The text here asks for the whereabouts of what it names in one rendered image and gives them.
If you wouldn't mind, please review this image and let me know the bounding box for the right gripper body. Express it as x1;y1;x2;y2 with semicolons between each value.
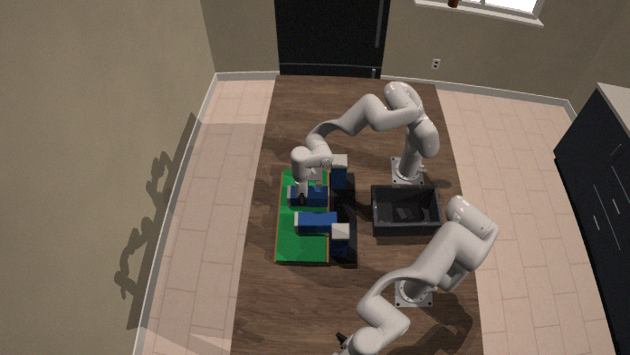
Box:
294;179;309;197

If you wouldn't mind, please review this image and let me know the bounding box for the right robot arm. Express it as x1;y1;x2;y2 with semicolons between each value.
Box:
291;82;440;187

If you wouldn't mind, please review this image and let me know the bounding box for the grey crate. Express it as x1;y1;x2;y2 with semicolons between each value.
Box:
371;185;444;236

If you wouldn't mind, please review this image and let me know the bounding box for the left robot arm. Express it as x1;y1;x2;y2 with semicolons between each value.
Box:
340;196;499;355

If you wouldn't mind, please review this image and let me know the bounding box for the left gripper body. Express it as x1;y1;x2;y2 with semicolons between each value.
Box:
342;333;354;350

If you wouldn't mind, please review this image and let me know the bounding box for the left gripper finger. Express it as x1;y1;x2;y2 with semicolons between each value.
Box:
336;332;347;345

